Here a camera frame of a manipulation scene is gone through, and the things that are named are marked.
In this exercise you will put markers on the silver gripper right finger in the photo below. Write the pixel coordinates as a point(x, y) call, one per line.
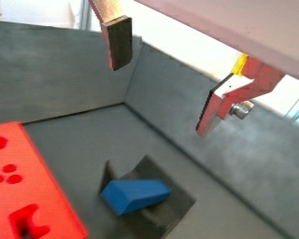
point(250, 80)

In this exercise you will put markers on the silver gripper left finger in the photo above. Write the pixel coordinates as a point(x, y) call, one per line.
point(116, 27)

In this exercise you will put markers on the blue rectangular block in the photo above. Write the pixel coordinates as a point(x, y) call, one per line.
point(128, 195)

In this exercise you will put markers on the black curved fixture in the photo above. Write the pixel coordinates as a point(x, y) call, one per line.
point(154, 221)

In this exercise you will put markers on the red board with shaped holes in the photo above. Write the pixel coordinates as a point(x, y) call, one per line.
point(34, 206)

